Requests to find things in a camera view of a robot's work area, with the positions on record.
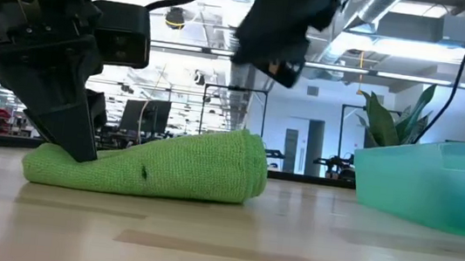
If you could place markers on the black background monitor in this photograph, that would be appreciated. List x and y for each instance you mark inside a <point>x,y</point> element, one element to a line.
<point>151,114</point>

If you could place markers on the silver ceiling duct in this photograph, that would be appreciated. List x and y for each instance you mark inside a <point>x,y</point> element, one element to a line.
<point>378,6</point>

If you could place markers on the teal translucent plastic basket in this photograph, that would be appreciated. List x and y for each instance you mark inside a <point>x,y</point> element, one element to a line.
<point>428,188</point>

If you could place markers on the grey door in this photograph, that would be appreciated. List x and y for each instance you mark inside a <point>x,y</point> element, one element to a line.
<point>290,150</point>

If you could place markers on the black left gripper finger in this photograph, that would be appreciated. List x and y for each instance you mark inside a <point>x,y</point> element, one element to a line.
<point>99,111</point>
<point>57,84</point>

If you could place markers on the LED light bar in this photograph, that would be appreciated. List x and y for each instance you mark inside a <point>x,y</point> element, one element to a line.
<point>189,48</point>

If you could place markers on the black aluminium table frame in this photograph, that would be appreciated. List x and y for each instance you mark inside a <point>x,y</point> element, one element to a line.
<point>310,179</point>

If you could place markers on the black background station frame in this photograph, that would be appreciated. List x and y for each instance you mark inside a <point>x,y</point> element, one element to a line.
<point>340,129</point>

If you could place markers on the snake plant in white pot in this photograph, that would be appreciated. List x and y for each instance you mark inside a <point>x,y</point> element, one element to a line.
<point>385,121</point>

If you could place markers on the green microfiber towel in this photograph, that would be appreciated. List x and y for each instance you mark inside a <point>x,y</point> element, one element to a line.
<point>175,168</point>

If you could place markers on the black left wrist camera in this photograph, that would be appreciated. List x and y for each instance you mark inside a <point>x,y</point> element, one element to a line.
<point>120,34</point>

